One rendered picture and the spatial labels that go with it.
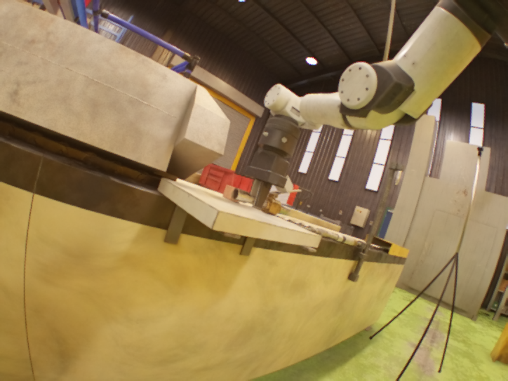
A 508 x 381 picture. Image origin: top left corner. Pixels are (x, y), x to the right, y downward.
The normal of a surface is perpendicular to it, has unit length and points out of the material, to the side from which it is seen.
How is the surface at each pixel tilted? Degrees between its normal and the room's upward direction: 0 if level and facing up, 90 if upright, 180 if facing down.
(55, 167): 90
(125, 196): 90
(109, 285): 91
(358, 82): 108
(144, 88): 80
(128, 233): 90
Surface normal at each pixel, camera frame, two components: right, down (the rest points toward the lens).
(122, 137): 0.66, 0.07
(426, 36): -0.88, -0.02
